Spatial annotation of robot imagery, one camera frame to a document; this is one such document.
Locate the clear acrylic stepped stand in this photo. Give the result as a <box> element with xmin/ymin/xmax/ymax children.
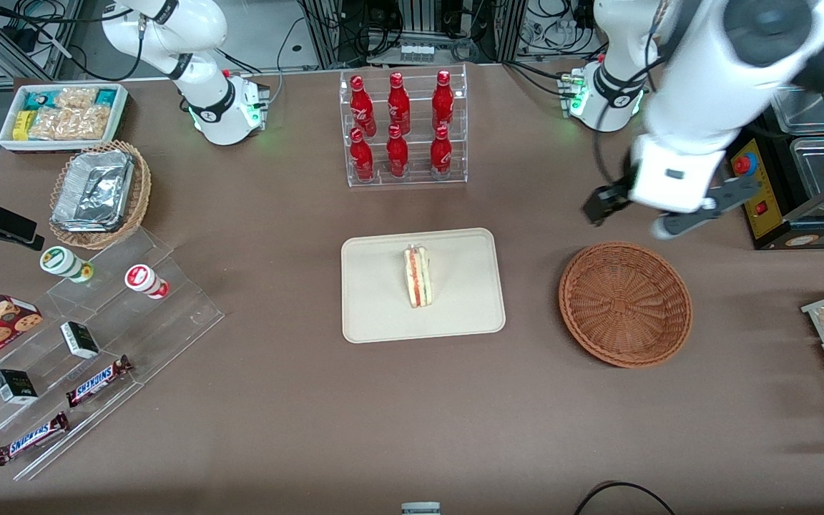
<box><xmin>0</xmin><ymin>227</ymin><xmax>225</xmax><ymax>481</ymax></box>

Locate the aluminium frame structure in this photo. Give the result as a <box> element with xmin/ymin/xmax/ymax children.
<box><xmin>301</xmin><ymin>0</ymin><xmax>527</xmax><ymax>69</ymax></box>

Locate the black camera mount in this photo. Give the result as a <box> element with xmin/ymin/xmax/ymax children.
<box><xmin>0</xmin><ymin>192</ymin><xmax>46</xmax><ymax>252</ymax></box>

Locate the light brown wicker basket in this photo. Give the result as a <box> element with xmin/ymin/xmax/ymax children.
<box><xmin>49</xmin><ymin>139</ymin><xmax>152</xmax><ymax>251</ymax></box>

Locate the black cable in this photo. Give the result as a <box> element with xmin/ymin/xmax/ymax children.
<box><xmin>573</xmin><ymin>481</ymin><xmax>677</xmax><ymax>515</ymax></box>

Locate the green lid white cup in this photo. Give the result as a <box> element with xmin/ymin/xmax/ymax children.
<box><xmin>39</xmin><ymin>245</ymin><xmax>94</xmax><ymax>284</ymax></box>

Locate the aluminium foil tray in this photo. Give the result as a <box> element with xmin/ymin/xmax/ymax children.
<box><xmin>51</xmin><ymin>149</ymin><xmax>135</xmax><ymax>233</ymax></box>

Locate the Snickers chocolate bar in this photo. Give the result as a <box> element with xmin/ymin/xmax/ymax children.
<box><xmin>0</xmin><ymin>412</ymin><xmax>70</xmax><ymax>467</ymax></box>
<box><xmin>65</xmin><ymin>355</ymin><xmax>134</xmax><ymax>408</ymax></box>

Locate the clear acrylic bottle rack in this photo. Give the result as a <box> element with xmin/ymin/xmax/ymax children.
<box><xmin>339</xmin><ymin>63</ymin><xmax>469</xmax><ymax>188</ymax></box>

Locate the triangle sandwich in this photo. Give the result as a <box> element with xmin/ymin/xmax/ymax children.
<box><xmin>403</xmin><ymin>244</ymin><xmax>434</xmax><ymax>309</ymax></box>

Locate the round brown wicker basket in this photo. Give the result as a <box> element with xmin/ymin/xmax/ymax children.
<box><xmin>559</xmin><ymin>242</ymin><xmax>693</xmax><ymax>369</ymax></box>

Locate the red lid white cup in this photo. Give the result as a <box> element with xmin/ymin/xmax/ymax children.
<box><xmin>124</xmin><ymin>264</ymin><xmax>170</xmax><ymax>300</ymax></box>

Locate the cream rectangular plastic tray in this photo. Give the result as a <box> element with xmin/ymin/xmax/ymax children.
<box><xmin>341</xmin><ymin>227</ymin><xmax>506</xmax><ymax>344</ymax></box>

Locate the clear bag of nut snack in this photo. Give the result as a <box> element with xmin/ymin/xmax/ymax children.
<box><xmin>69</xmin><ymin>106</ymin><xmax>112</xmax><ymax>141</ymax></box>
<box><xmin>54</xmin><ymin>86</ymin><xmax>99</xmax><ymax>109</ymax></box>
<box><xmin>29</xmin><ymin>107</ymin><xmax>71</xmax><ymax>141</ymax></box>

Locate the small black box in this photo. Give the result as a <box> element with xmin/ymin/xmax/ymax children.
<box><xmin>0</xmin><ymin>369</ymin><xmax>39</xmax><ymax>406</ymax></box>
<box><xmin>60</xmin><ymin>321</ymin><xmax>101</xmax><ymax>360</ymax></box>

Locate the red cola bottle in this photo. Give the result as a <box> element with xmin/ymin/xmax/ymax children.
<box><xmin>350</xmin><ymin>74</ymin><xmax>377</xmax><ymax>137</ymax></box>
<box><xmin>432</xmin><ymin>69</ymin><xmax>454</xmax><ymax>131</ymax></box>
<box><xmin>350</xmin><ymin>127</ymin><xmax>375</xmax><ymax>182</ymax></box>
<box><xmin>430</xmin><ymin>124</ymin><xmax>453</xmax><ymax>176</ymax></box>
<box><xmin>386</xmin><ymin>124</ymin><xmax>409</xmax><ymax>178</ymax></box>
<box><xmin>388</xmin><ymin>72</ymin><xmax>411</xmax><ymax>135</ymax></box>

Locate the white rectangular snack bin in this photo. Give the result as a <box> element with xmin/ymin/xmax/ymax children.
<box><xmin>0</xmin><ymin>82</ymin><xmax>130</xmax><ymax>155</ymax></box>

